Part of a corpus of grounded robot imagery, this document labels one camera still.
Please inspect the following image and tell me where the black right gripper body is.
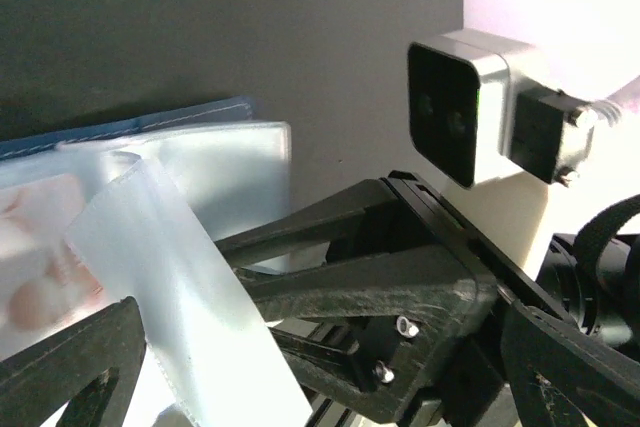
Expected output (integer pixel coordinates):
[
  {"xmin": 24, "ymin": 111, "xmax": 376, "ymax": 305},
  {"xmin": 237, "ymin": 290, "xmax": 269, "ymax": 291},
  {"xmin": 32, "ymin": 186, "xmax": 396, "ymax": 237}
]
[{"xmin": 269, "ymin": 170, "xmax": 581, "ymax": 423}]

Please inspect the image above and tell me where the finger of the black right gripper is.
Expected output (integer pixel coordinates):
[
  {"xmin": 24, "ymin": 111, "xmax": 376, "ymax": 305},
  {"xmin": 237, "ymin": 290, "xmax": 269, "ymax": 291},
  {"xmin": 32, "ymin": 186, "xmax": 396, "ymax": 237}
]
[
  {"xmin": 247, "ymin": 246, "xmax": 497, "ymax": 322},
  {"xmin": 215, "ymin": 179, "xmax": 397, "ymax": 267}
]

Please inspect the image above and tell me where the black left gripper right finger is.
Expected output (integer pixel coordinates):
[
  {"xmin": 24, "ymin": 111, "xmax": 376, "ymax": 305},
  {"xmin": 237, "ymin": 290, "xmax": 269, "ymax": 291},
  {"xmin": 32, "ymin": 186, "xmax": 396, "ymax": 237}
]
[{"xmin": 501, "ymin": 304, "xmax": 639, "ymax": 426}]

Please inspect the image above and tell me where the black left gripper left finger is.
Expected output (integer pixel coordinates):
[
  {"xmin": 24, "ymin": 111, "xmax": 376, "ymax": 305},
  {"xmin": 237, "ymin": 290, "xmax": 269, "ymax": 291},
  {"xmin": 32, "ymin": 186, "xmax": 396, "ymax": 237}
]
[{"xmin": 1, "ymin": 296, "xmax": 146, "ymax": 426}]

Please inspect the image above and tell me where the blue leather card holder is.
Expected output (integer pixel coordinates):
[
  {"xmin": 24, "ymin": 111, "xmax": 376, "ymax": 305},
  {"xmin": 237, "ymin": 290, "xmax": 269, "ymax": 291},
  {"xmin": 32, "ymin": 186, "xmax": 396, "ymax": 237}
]
[{"xmin": 1, "ymin": 97, "xmax": 311, "ymax": 426}]

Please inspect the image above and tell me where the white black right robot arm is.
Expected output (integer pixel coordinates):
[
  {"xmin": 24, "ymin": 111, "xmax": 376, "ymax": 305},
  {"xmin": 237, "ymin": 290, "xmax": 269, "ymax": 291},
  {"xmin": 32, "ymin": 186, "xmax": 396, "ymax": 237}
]
[{"xmin": 217, "ymin": 171, "xmax": 639, "ymax": 426}]

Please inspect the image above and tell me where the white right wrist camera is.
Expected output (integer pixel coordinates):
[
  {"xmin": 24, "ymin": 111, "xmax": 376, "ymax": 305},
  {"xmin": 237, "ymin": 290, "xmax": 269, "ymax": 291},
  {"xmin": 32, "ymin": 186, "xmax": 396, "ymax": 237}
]
[{"xmin": 406, "ymin": 29, "xmax": 631, "ymax": 276}]

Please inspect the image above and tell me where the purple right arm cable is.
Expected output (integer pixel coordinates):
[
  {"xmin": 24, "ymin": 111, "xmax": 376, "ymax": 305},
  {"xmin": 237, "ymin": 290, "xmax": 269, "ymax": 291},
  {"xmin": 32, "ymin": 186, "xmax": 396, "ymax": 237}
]
[{"xmin": 584, "ymin": 76, "xmax": 640, "ymax": 121}]

